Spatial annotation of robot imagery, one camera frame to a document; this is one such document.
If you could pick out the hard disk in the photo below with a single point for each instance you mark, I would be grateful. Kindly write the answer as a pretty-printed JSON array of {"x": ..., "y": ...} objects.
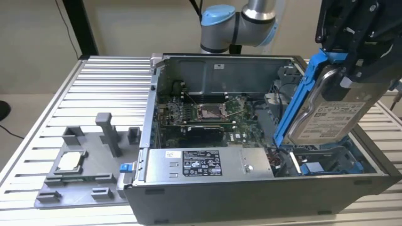
[{"x": 333, "y": 117}]

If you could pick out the CPU socket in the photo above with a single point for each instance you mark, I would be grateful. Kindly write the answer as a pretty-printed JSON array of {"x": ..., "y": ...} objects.
[{"x": 210, "y": 111}]

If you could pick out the green motherboard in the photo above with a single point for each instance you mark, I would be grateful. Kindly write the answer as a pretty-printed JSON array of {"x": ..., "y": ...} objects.
[{"x": 248, "y": 131}]

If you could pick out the grey parts rack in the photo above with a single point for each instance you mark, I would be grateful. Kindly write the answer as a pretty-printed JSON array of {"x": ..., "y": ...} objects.
[{"x": 92, "y": 188}]

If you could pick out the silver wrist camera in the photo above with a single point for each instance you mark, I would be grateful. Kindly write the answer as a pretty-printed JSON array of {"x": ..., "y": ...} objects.
[{"x": 347, "y": 82}]

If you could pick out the silver power supply unit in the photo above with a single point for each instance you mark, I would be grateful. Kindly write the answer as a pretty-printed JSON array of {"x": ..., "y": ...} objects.
[{"x": 233, "y": 162}]

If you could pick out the thin metal locking lever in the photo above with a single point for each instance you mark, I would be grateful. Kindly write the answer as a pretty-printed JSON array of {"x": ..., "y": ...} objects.
[{"x": 190, "y": 98}]

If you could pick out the black vertical post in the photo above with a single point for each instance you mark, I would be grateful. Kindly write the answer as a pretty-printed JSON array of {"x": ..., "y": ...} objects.
[{"x": 82, "y": 23}]

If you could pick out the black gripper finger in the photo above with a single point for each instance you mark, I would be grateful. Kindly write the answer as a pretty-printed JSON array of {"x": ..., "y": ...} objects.
[
  {"x": 327, "y": 23},
  {"x": 371, "y": 63}
]

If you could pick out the white case sticker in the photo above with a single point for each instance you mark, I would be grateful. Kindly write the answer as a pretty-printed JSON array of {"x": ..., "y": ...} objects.
[{"x": 220, "y": 66}]

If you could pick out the grey open PC case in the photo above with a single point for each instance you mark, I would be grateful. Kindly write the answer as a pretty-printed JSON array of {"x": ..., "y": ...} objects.
[{"x": 220, "y": 204}]

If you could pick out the blue disk carrier tab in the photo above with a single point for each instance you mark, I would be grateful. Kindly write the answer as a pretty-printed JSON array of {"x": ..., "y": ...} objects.
[{"x": 313, "y": 168}]

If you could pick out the black RAM slot bank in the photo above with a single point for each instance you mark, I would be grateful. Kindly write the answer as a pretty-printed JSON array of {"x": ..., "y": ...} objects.
[
  {"x": 208, "y": 122},
  {"x": 206, "y": 96}
]

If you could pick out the blue case latch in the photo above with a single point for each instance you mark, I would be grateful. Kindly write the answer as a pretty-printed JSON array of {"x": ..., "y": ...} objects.
[{"x": 125, "y": 167}]

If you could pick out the green RAM stick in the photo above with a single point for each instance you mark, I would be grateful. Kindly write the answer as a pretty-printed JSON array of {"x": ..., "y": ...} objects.
[{"x": 78, "y": 180}]

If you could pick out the black round stand foot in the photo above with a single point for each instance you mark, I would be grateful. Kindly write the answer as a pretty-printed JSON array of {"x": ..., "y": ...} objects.
[{"x": 3, "y": 109}]

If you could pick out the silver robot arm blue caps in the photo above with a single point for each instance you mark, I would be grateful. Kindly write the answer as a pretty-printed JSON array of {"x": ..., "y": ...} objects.
[{"x": 220, "y": 30}]

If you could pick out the silver CPU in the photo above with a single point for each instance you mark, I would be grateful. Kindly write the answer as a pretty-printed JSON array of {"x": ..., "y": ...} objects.
[{"x": 72, "y": 161}]

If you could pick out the black graphics card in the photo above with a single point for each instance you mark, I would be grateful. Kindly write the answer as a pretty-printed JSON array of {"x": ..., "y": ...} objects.
[{"x": 204, "y": 134}]

